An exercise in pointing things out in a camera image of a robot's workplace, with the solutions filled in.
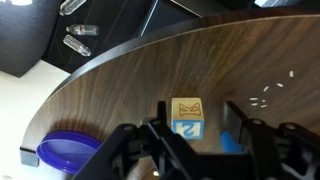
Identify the grey letter cube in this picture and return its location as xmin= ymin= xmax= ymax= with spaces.
xmin=171 ymin=97 xmax=204 ymax=140

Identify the blue cylinder block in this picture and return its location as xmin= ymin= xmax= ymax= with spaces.
xmin=220 ymin=131 xmax=243 ymax=153

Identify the clear plastic water bottle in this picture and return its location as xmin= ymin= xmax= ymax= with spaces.
xmin=63 ymin=35 xmax=91 ymax=57
xmin=66 ymin=24 xmax=99 ymax=36

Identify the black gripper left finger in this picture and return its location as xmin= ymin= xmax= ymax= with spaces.
xmin=72 ymin=101 xmax=214 ymax=180

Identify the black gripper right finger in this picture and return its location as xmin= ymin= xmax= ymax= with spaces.
xmin=214 ymin=101 xmax=320 ymax=180

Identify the purple plastic lid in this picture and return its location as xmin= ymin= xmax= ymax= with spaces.
xmin=36 ymin=130 xmax=101 ymax=174

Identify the black chair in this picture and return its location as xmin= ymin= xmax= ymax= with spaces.
xmin=0 ymin=0 xmax=62 ymax=77

